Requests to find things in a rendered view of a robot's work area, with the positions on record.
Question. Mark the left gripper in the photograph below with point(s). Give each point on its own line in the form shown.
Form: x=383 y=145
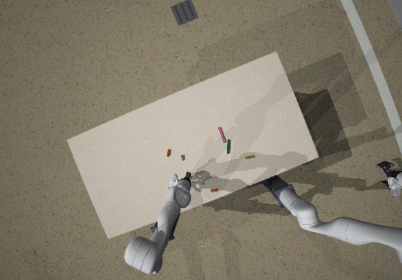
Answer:
x=187 y=177

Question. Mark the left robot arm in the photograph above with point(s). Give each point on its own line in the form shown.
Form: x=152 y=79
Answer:
x=144 y=254

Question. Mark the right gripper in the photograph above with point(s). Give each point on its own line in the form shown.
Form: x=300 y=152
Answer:
x=389 y=173

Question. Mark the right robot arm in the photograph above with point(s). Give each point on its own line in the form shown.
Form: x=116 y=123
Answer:
x=343 y=228

